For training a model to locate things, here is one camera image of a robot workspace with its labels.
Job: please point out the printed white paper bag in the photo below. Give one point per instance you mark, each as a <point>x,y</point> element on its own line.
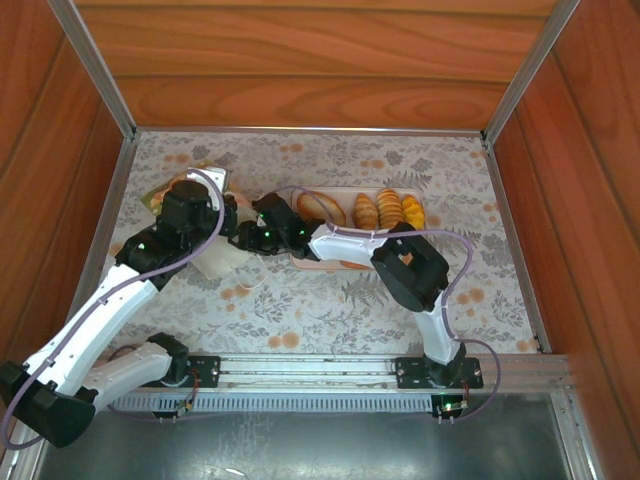
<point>220,262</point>

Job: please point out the oval fake bread loaf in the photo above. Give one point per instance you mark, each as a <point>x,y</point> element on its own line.
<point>320,206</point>

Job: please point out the fake croissant bread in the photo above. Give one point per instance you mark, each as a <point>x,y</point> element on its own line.
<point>365,212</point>

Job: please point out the striped fake bread roll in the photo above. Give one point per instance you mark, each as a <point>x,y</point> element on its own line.
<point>390,210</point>

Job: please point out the yellow fake bread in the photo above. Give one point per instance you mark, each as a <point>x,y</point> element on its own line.
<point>414,212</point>

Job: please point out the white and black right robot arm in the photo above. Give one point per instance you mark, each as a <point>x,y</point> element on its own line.
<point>345,245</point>

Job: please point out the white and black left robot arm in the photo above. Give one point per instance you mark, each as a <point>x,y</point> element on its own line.
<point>100,315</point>

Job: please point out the floral patterned tablecloth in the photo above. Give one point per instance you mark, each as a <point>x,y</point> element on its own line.
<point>300,310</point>

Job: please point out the small circuit board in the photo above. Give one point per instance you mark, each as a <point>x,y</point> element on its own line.
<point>450,406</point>
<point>185,409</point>

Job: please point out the grey metal sheet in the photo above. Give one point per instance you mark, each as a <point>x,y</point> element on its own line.
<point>320,445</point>

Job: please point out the aluminium side frame rail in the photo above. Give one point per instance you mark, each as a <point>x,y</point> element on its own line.
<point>114,195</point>
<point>520,260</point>

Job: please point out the long aluminium frame rail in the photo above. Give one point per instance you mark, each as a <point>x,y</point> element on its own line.
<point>310,131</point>

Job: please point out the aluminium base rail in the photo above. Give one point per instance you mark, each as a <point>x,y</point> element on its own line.
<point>310,372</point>

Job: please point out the aluminium frame post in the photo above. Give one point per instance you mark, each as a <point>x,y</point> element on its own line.
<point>95,70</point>
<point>530,70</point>

